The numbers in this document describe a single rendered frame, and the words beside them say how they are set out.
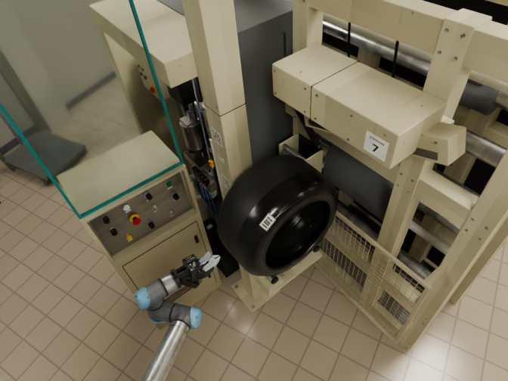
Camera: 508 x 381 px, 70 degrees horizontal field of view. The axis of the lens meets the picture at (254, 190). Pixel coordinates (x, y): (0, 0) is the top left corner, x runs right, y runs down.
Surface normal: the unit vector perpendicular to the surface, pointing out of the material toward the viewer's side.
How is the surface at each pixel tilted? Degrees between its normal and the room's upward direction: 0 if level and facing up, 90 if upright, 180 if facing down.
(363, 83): 0
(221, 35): 90
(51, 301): 0
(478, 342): 0
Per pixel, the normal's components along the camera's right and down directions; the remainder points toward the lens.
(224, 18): 0.60, 0.56
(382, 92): -0.08, -0.67
